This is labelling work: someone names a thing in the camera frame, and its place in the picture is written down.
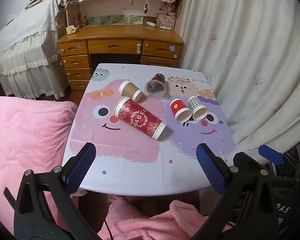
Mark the small red paper cup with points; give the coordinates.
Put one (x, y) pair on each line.
(179, 110)

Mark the pink blanket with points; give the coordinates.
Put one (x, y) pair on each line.
(27, 135)

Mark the checkered paper cup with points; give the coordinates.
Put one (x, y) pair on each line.
(197, 106)

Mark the wooden desk hutch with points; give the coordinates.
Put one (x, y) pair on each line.
(120, 7)

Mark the brown paper cup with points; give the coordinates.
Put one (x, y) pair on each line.
(130, 90)

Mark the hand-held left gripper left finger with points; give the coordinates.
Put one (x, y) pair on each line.
(79, 170)

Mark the white lace covered piano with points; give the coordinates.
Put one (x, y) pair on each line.
(27, 50)

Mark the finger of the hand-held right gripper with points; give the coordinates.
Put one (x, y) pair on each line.
(270, 154)

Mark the small white bottle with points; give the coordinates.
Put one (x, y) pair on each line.
(151, 24)

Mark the clear plastic cup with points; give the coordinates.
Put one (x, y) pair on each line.
(155, 87)

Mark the letter print box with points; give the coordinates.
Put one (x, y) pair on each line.
(166, 22)

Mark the cartoon printed table cover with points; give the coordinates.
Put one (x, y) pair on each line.
(140, 160)

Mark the large red patterned cup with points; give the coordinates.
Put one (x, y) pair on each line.
(140, 118)

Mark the white floral curtain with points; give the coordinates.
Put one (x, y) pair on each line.
(240, 42)

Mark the pen holder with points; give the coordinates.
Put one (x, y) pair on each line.
(80, 22)

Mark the green picture strip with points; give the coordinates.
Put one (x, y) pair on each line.
(115, 19)

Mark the wooden desk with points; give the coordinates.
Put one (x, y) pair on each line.
(120, 33)

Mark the pink fleece robe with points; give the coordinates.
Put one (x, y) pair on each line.
(152, 225)

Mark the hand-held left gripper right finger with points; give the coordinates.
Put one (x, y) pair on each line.
(212, 170)

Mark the hanging keys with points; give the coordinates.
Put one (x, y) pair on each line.
(146, 6)

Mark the yellow mug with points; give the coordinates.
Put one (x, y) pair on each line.
(70, 30)

